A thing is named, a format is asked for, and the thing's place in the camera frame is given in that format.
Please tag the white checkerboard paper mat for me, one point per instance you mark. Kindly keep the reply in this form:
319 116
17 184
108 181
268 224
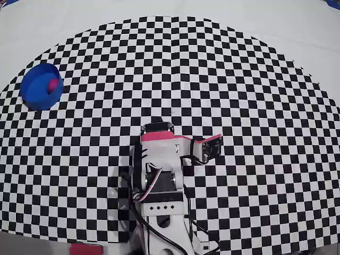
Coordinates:
239 66

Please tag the red flat block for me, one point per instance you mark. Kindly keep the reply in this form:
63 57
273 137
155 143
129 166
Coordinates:
86 250

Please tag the pink faceted ball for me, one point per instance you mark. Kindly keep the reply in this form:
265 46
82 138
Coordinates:
53 84

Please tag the blue round box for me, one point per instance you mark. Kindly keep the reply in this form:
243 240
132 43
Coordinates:
35 90

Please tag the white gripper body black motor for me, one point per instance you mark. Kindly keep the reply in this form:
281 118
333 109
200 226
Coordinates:
156 128

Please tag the black camera circuit board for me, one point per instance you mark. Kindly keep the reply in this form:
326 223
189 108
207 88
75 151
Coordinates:
212 148

